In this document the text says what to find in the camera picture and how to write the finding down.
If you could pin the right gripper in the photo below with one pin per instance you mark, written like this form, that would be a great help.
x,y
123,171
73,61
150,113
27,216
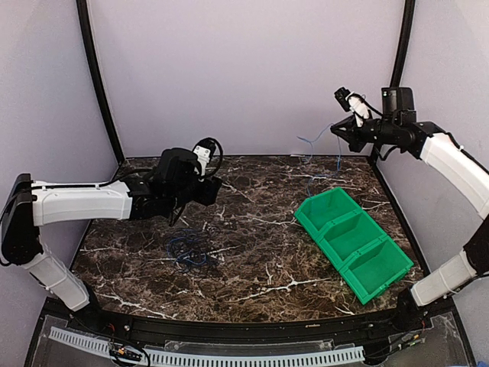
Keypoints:
x,y
351,135

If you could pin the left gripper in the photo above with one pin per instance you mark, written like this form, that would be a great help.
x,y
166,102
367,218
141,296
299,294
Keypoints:
x,y
208,196

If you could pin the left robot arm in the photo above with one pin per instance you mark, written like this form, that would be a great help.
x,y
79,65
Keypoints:
x,y
181,176

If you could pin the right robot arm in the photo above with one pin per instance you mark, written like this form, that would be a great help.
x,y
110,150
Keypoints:
x,y
396,126

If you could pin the green bin near compartment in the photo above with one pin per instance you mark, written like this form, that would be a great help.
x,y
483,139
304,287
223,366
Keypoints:
x,y
374,268

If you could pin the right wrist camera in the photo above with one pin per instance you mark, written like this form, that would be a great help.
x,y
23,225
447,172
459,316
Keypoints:
x,y
354,103

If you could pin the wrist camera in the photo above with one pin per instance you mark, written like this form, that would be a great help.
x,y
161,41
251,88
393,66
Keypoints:
x,y
205,151
354,103

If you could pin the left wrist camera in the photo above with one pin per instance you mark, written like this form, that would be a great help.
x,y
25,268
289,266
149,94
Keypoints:
x,y
205,151

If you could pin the black front rail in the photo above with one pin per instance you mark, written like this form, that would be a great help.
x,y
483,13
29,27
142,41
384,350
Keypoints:
x,y
376,327

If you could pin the white slotted cable duct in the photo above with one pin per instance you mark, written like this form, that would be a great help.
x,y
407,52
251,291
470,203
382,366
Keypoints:
x,y
206,354

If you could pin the left black frame post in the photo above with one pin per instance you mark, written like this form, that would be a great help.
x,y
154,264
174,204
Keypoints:
x,y
82,8

